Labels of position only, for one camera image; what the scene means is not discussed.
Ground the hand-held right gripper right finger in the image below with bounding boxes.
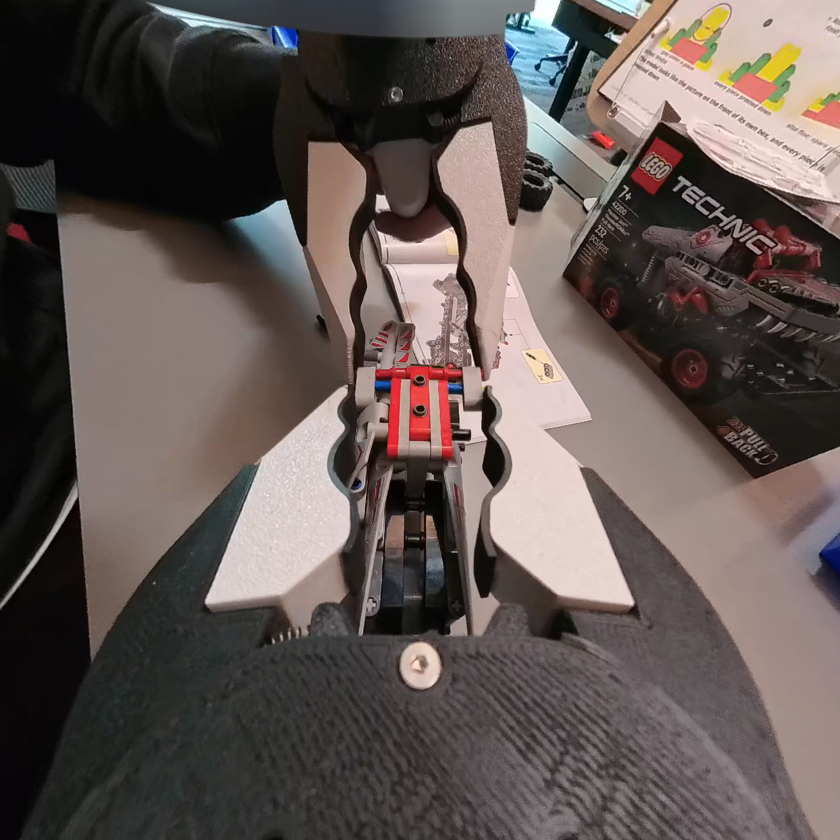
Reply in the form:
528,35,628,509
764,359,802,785
469,386,636,634

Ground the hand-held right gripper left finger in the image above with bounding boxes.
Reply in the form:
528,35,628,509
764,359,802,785
205,384,368,634

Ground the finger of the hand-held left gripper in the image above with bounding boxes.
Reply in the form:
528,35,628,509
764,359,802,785
303,134,388,385
430,120,519,383

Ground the grey red toy truck model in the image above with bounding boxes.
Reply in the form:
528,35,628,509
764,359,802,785
351,320,492,637

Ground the person's left forearm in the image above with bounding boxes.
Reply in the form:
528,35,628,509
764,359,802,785
0,0,303,221

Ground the pale adjoining desk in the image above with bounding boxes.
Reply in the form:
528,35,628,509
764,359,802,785
524,98,621,198

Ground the grey desk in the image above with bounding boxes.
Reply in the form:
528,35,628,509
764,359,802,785
56,177,840,840

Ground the person's left hand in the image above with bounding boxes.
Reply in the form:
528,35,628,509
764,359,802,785
375,200,454,244

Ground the dark background table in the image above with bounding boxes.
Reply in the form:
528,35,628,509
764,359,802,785
548,0,657,122

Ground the white instruction booklet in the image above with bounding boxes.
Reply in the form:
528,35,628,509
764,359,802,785
367,223,593,431

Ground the black toy set box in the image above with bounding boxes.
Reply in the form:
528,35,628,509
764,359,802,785
563,101,840,479

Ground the printed instruction sheet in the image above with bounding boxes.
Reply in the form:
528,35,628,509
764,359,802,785
600,0,840,181

